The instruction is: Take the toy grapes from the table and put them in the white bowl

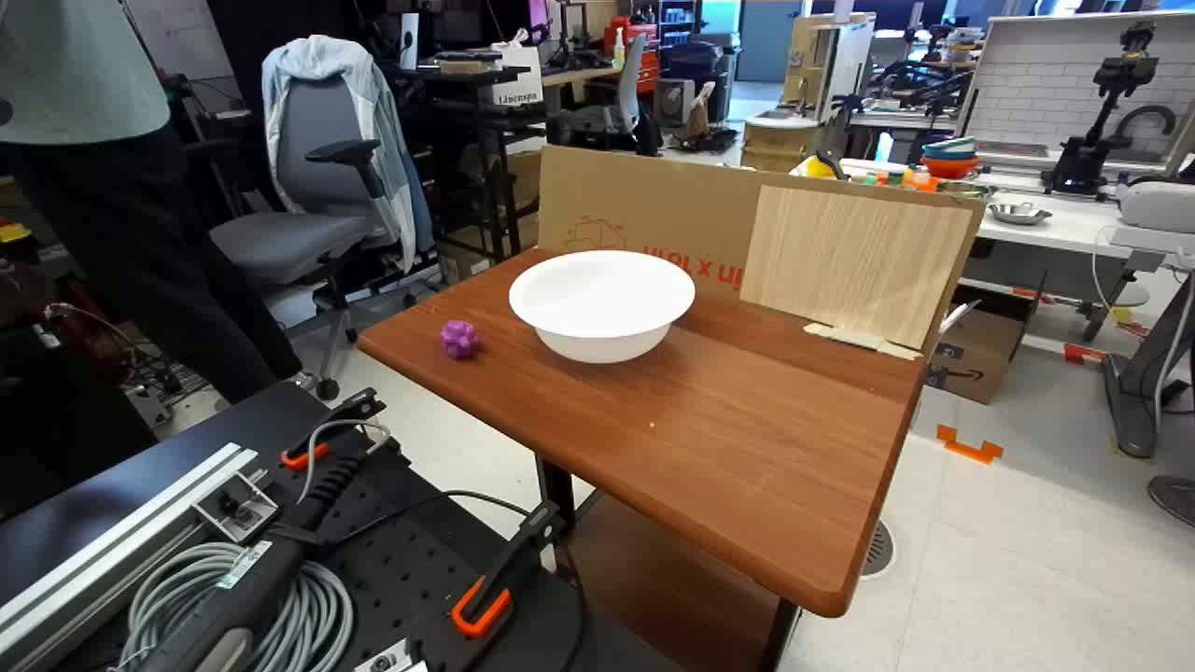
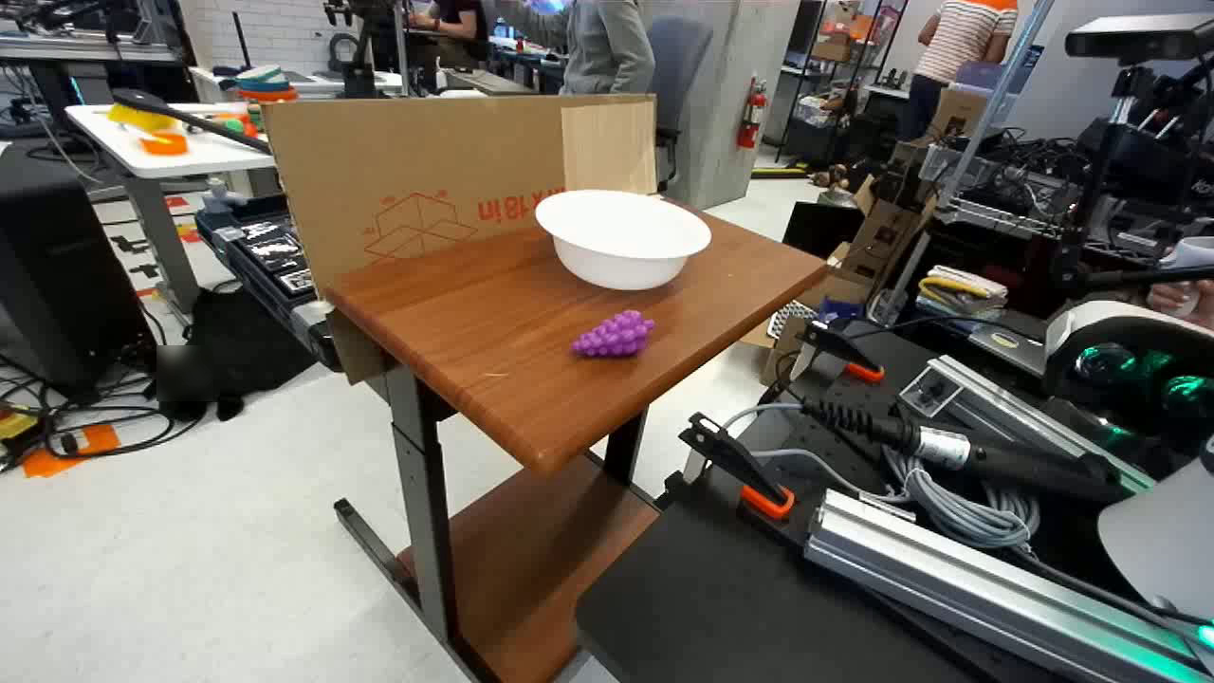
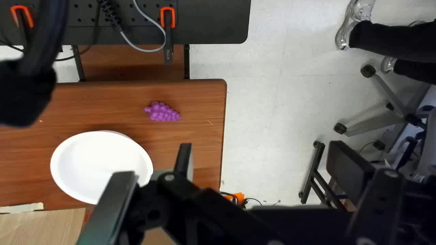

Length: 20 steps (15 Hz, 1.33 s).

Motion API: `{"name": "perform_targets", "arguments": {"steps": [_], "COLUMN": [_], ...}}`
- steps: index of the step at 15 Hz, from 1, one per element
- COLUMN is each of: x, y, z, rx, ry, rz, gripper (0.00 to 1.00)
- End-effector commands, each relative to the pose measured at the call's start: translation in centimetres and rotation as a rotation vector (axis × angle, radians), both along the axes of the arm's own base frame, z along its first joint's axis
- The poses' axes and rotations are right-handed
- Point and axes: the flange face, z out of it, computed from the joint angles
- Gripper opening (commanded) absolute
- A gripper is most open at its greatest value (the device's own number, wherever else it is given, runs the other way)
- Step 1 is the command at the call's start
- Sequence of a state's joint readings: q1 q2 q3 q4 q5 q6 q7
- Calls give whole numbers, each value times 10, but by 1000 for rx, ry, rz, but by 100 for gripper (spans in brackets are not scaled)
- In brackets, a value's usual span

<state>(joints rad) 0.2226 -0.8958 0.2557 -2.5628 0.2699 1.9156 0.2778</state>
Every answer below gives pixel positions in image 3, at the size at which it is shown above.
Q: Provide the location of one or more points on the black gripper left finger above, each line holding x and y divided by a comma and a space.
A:
110, 209

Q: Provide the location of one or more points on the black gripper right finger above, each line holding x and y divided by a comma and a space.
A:
375, 209

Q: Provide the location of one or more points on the purple toy grapes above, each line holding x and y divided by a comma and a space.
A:
163, 112

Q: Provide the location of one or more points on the white plastic bowl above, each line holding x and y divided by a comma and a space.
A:
91, 164

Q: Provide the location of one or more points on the brown cardboard box panel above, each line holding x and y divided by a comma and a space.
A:
42, 227

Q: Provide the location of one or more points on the black office chair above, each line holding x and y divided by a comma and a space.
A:
377, 116

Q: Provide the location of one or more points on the brown wooden table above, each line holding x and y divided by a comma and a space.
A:
192, 137

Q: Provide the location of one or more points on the small orange floor item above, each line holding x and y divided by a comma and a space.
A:
236, 198

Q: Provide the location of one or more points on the person in black clothes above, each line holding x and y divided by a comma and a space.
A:
404, 43

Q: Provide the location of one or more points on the black perforated base board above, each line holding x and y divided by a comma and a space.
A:
209, 21

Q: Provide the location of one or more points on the black metal floor frame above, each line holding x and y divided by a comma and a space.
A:
350, 171

